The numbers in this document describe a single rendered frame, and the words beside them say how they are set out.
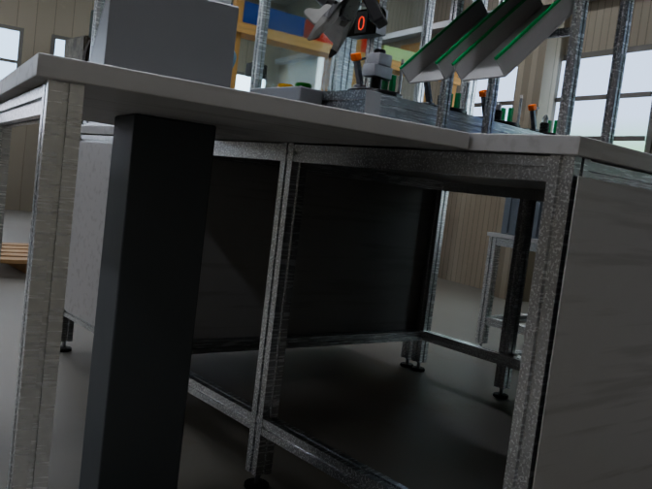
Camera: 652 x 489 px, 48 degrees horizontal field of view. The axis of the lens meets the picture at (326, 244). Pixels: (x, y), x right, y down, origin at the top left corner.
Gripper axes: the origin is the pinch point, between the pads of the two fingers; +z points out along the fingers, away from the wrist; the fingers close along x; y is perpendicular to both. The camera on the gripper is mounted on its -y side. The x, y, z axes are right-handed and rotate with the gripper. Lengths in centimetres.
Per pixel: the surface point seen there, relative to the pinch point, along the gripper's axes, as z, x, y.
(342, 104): 7.1, -11.0, -6.1
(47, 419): 64, 65, -19
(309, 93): 8.9, -11.2, 2.1
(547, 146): -3, 28, -52
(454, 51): -14.0, -4.6, -23.6
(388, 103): 1.5, -12.9, -14.9
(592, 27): -152, -467, 3
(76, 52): 110, -581, 503
